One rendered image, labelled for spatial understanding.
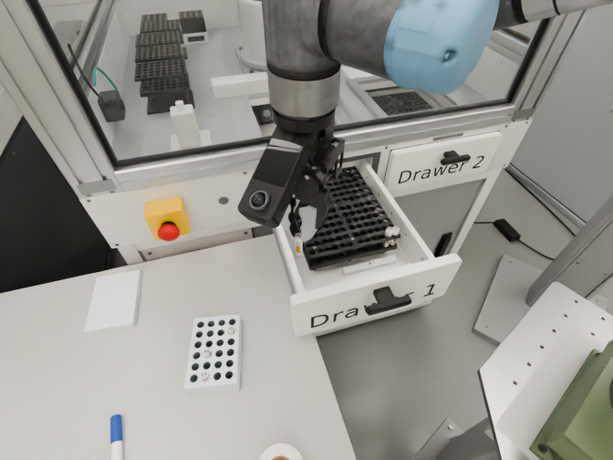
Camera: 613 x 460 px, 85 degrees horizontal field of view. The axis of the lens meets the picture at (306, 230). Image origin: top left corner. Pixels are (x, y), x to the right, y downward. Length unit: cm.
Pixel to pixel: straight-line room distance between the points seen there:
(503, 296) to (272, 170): 154
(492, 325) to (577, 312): 84
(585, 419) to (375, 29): 56
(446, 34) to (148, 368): 65
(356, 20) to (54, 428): 70
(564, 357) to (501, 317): 94
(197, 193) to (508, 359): 67
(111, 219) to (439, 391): 126
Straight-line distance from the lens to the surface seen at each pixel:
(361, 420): 141
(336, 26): 29
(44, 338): 83
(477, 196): 113
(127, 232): 80
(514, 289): 184
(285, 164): 37
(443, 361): 156
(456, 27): 26
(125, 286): 79
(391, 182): 84
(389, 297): 54
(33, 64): 63
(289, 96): 35
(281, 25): 33
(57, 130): 67
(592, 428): 64
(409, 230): 67
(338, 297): 53
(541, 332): 81
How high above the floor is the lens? 136
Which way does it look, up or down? 47 degrees down
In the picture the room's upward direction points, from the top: straight up
